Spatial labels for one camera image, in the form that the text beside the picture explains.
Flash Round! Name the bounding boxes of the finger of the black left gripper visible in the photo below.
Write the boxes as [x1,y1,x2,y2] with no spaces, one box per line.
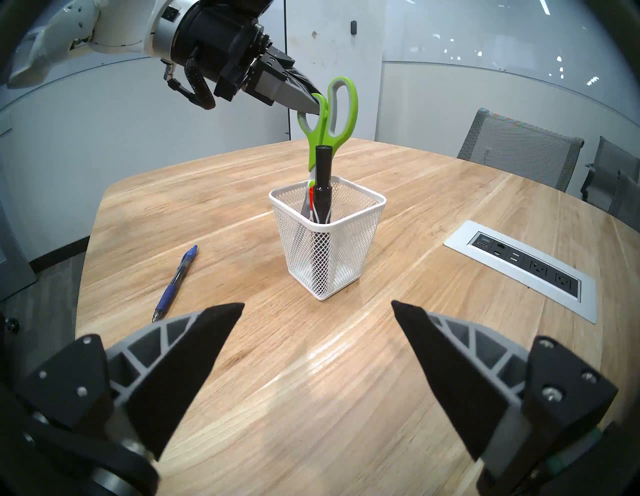
[286,66,326,97]
[246,56,324,117]

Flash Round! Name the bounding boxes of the green handled scissors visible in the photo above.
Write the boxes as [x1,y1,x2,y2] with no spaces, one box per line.
[297,76,359,221]

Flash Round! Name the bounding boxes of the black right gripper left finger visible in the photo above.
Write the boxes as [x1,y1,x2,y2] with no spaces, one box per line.
[17,302,246,461]

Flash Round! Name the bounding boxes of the white mesh pen holder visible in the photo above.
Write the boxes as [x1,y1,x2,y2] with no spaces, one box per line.
[269,175,387,301]

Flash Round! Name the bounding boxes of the blue ballpoint pen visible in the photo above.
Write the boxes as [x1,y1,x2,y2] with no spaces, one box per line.
[152,244,199,323]

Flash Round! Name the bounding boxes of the grey table power outlet panel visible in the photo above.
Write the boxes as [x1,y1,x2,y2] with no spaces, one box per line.
[443,220,598,324]

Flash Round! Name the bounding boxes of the rolling whiteboard on stand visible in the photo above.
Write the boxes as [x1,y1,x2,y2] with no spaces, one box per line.
[285,0,386,143]

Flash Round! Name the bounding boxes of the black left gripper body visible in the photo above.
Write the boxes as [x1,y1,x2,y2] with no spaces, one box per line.
[171,4,294,102]

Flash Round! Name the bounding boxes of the grey mesh-back chair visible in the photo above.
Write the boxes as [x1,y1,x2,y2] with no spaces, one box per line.
[607,170,640,232]
[457,107,585,193]

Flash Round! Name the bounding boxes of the black permanent marker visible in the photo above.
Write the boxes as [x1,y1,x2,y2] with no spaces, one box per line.
[311,145,335,296]

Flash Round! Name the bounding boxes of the grey armrest swivel chair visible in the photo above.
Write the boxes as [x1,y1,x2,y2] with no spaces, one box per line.
[580,136,640,211]

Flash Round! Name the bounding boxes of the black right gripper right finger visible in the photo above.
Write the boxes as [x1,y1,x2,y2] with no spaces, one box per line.
[391,300,619,462]

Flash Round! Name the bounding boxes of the wall mounted glass whiteboard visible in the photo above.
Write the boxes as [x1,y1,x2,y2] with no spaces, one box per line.
[382,0,640,126]

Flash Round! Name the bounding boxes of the black left gripper cable loop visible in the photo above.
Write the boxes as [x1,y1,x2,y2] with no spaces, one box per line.
[162,45,217,111]

